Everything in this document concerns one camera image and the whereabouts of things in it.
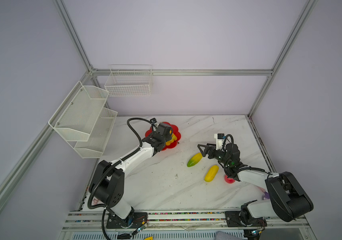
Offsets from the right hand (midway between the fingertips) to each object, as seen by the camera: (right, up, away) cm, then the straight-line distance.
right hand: (201, 145), depth 85 cm
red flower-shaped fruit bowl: (-16, +8, +20) cm, 26 cm away
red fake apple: (+14, -19, -4) cm, 24 cm away
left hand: (-22, +7, +3) cm, 23 cm away
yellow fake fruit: (+6, -16, 0) cm, 17 cm away
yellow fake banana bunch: (-16, +3, +14) cm, 22 cm away
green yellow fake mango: (-3, -10, +7) cm, 12 cm away
